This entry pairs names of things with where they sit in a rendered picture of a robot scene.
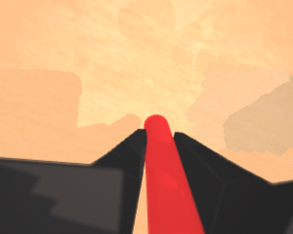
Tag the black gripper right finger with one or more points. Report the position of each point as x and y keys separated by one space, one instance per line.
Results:
x=230 y=199

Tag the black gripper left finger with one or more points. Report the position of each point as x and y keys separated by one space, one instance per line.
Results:
x=51 y=197

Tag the red peg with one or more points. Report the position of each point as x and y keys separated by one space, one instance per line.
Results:
x=170 y=207

